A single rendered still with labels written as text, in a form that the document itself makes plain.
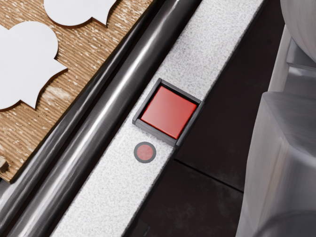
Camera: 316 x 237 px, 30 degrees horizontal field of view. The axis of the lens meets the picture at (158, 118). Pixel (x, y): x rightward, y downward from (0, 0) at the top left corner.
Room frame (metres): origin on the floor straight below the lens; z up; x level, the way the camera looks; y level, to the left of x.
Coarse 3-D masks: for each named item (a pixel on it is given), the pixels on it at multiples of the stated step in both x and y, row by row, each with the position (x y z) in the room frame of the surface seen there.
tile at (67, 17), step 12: (48, 0) 0.44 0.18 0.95; (60, 0) 0.44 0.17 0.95; (72, 0) 0.44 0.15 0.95; (84, 0) 0.45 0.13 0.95; (96, 0) 0.45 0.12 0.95; (108, 0) 0.45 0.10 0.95; (48, 12) 0.42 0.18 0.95; (60, 12) 0.42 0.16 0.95; (72, 12) 0.43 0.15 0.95; (84, 12) 0.43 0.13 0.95; (96, 12) 0.43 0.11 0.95; (108, 12) 0.43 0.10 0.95; (60, 24) 0.40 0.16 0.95; (72, 24) 0.41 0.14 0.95; (84, 24) 0.41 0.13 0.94
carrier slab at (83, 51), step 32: (0, 0) 0.43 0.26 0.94; (32, 0) 0.44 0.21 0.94; (128, 0) 0.47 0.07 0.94; (64, 32) 0.40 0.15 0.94; (96, 32) 0.41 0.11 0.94; (128, 32) 0.42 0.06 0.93; (64, 64) 0.35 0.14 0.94; (96, 64) 0.35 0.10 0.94; (64, 96) 0.30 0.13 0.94; (0, 128) 0.24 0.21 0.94; (32, 128) 0.25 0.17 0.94
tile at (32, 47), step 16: (0, 32) 0.38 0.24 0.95; (16, 32) 0.38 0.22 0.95; (32, 32) 0.38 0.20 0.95; (48, 32) 0.39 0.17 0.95; (0, 48) 0.35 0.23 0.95; (16, 48) 0.35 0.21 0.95; (32, 48) 0.36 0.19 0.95; (48, 48) 0.36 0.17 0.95; (0, 64) 0.33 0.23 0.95; (16, 64) 0.33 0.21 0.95; (32, 64) 0.33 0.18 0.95; (48, 64) 0.34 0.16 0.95; (0, 80) 0.30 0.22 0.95; (16, 80) 0.31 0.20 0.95; (32, 80) 0.31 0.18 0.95; (48, 80) 0.32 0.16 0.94; (0, 96) 0.28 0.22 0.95; (16, 96) 0.28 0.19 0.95; (32, 96) 0.29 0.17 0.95
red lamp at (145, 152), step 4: (140, 148) 0.25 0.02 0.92; (144, 148) 0.25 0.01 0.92; (148, 148) 0.25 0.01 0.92; (140, 152) 0.24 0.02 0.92; (144, 152) 0.24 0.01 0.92; (148, 152) 0.24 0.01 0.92; (152, 152) 0.24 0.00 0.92; (140, 156) 0.24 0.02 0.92; (144, 156) 0.24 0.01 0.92; (148, 156) 0.24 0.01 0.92
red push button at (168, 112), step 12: (156, 96) 0.32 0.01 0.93; (168, 96) 0.33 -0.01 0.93; (180, 96) 0.33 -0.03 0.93; (156, 108) 0.31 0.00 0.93; (168, 108) 0.31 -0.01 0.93; (180, 108) 0.31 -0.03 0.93; (192, 108) 0.31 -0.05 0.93; (144, 120) 0.28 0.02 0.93; (156, 120) 0.29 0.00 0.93; (168, 120) 0.29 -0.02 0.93; (180, 120) 0.29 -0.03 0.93; (168, 132) 0.27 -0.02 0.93; (180, 132) 0.28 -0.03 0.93
